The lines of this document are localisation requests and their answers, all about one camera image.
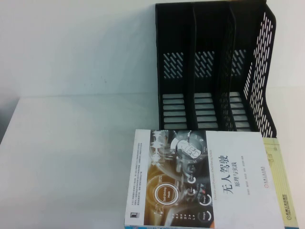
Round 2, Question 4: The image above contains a white self-driving vehicle book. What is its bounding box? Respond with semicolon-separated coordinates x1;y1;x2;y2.
123;128;289;229

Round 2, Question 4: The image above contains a black plastic book stand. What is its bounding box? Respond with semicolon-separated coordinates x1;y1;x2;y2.
154;0;278;144

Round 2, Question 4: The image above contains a yellow mechanical devices book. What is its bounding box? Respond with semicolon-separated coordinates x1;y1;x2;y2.
142;137;305;229

